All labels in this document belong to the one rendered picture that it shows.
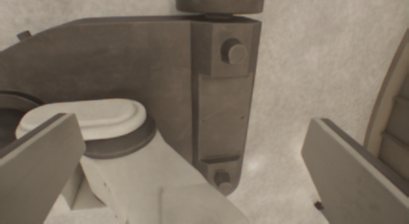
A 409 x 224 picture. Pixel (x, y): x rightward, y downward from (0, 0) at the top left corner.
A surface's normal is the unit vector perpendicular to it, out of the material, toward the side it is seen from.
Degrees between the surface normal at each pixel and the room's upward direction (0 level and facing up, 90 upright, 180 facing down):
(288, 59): 0
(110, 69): 0
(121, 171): 90
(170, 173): 90
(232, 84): 0
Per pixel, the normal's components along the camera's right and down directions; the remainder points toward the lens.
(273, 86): 0.19, 0.47
